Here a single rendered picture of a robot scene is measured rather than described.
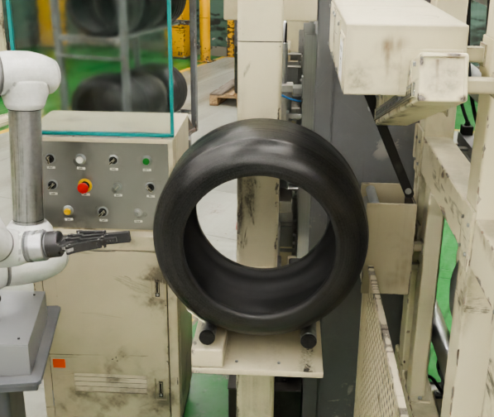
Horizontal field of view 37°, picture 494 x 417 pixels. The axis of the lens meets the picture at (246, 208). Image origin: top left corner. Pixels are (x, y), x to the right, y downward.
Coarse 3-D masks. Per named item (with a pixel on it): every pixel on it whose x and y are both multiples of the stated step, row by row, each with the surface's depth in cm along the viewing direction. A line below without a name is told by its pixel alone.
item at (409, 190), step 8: (368, 96) 210; (368, 104) 211; (384, 128) 213; (384, 136) 214; (384, 144) 215; (392, 144) 215; (392, 152) 216; (392, 160) 216; (400, 160) 217; (400, 168) 217; (400, 176) 218; (400, 184) 219; (408, 184) 219; (408, 192) 219
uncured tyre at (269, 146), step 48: (192, 144) 209; (240, 144) 188; (288, 144) 188; (192, 192) 190; (336, 192) 188; (192, 240) 224; (336, 240) 192; (192, 288) 199; (240, 288) 227; (288, 288) 226; (336, 288) 197
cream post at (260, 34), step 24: (240, 0) 209; (264, 0) 209; (240, 24) 212; (264, 24) 211; (240, 48) 214; (264, 48) 214; (240, 72) 217; (264, 72) 216; (240, 96) 219; (264, 96) 219; (240, 192) 230; (264, 192) 229; (240, 216) 232; (264, 216) 232; (240, 240) 235; (264, 240) 235; (264, 264) 238; (240, 384) 254; (264, 384) 254; (240, 408) 257; (264, 408) 257
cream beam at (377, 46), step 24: (336, 0) 197; (360, 0) 197; (384, 0) 198; (408, 0) 199; (336, 24) 179; (360, 24) 150; (384, 24) 150; (408, 24) 150; (432, 24) 150; (456, 24) 150; (336, 48) 176; (360, 48) 151; (384, 48) 151; (408, 48) 151; (432, 48) 151; (456, 48) 150; (360, 72) 153; (384, 72) 153; (408, 72) 152
